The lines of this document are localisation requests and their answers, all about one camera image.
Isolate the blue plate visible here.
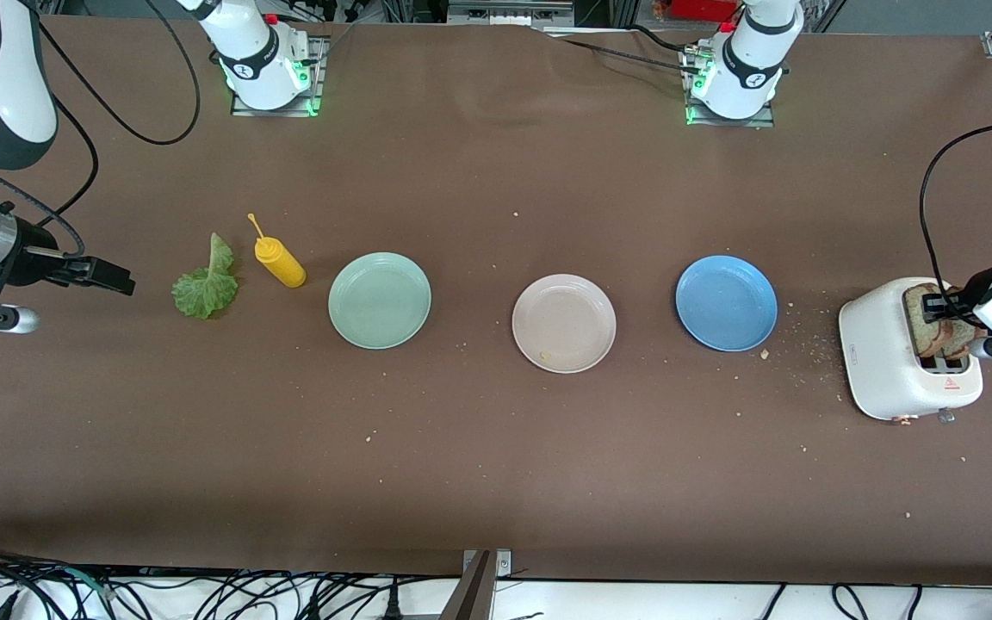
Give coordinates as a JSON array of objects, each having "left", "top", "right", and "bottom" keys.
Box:
[{"left": 675, "top": 255, "right": 779, "bottom": 353}]

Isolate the grey aluminium frame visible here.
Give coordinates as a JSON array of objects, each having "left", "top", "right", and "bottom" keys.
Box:
[{"left": 447, "top": 0, "right": 576, "bottom": 27}]

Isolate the beige plate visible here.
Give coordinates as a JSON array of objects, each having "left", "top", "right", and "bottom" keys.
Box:
[{"left": 511, "top": 274, "right": 617, "bottom": 375}]

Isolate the teal floor cable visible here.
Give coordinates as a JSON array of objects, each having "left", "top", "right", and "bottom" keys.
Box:
[{"left": 31, "top": 564, "right": 118, "bottom": 601}]

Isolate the black base cable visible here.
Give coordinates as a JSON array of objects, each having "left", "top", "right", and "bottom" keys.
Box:
[
  {"left": 558, "top": 36, "right": 704, "bottom": 77},
  {"left": 625, "top": 24, "right": 697, "bottom": 53}
]

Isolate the mint green plate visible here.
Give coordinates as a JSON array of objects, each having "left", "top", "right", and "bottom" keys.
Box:
[{"left": 328, "top": 252, "right": 432, "bottom": 350}]

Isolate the green lettuce leaf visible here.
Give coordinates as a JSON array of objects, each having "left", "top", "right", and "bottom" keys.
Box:
[{"left": 171, "top": 232, "right": 240, "bottom": 320}]

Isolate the small metal bracket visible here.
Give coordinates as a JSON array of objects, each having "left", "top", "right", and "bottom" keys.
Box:
[{"left": 462, "top": 549, "right": 512, "bottom": 580}]

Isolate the grey metal bar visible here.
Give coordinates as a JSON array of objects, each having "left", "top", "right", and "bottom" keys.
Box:
[{"left": 437, "top": 551, "right": 497, "bottom": 620}]

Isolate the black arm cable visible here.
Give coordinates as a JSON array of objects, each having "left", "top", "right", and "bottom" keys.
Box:
[
  {"left": 920, "top": 121, "right": 992, "bottom": 304},
  {"left": 0, "top": 0, "right": 202, "bottom": 259}
]

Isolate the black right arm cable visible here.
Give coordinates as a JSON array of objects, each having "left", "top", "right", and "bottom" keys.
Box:
[{"left": 0, "top": 0, "right": 202, "bottom": 259}]

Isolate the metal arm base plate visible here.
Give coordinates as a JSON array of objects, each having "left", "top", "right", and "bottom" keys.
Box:
[
  {"left": 681, "top": 47, "right": 777, "bottom": 128},
  {"left": 229, "top": 34, "right": 327, "bottom": 118}
]

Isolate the red box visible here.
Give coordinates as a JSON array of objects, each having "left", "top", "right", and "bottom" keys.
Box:
[{"left": 668, "top": 0, "right": 742, "bottom": 22}]

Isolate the yellow mustard squeeze bottle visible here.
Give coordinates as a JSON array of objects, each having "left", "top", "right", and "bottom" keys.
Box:
[{"left": 246, "top": 214, "right": 307, "bottom": 288}]

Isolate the brown bread slice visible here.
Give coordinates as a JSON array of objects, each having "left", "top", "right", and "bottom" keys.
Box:
[
  {"left": 903, "top": 284, "right": 962, "bottom": 358},
  {"left": 944, "top": 319, "right": 988, "bottom": 361}
]

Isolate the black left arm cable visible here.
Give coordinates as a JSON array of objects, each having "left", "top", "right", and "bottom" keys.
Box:
[{"left": 920, "top": 121, "right": 992, "bottom": 304}]

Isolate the white toaster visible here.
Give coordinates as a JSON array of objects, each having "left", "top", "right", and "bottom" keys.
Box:
[{"left": 838, "top": 276, "right": 984, "bottom": 425}]

